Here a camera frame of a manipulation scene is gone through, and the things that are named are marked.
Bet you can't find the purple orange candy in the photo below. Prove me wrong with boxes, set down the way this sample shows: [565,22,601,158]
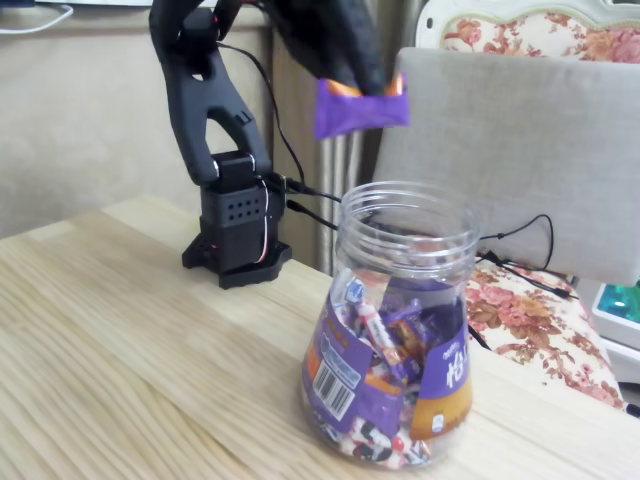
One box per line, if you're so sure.
[313,71,411,140]

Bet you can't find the purple chocolate bar wrapper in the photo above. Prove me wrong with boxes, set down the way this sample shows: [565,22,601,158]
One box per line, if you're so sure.
[382,298,437,347]

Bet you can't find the white red striped candy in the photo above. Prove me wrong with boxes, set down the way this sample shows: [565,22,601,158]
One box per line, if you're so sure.
[357,304,397,352]

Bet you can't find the clear plastic candy jar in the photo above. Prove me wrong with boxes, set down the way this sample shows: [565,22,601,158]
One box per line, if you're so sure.
[299,180,482,471]

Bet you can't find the beige gold curtain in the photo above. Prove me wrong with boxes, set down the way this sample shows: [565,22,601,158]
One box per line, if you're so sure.
[269,0,426,276]

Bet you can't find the grey fabric cushion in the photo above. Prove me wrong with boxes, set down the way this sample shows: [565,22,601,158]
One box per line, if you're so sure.
[372,47,640,289]

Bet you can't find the beige upholstered panel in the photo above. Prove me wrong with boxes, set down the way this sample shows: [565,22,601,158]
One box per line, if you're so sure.
[0,9,274,241]

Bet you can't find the floral upholstered white chair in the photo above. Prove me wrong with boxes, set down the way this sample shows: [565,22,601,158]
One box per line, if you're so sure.
[415,0,640,412]

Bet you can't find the white box with green inside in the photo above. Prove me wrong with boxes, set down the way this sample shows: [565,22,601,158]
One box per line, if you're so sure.
[591,280,640,386]

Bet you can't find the thin black arm wire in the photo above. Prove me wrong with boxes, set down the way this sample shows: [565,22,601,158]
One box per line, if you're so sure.
[217,42,307,189]

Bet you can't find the black plug cable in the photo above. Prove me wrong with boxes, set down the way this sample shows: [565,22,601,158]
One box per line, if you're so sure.
[287,178,344,204]
[285,198,341,231]

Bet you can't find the red white servo wire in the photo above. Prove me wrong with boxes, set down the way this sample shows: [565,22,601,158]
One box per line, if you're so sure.
[253,179,275,265]

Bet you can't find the thin black looped cable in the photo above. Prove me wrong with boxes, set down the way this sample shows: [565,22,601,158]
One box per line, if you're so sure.
[477,213,555,274]

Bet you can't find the white cable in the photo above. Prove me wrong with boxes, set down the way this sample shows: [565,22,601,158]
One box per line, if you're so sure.
[0,3,74,35]

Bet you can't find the black cable with connector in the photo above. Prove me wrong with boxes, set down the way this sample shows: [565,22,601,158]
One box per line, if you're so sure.
[474,248,581,301]

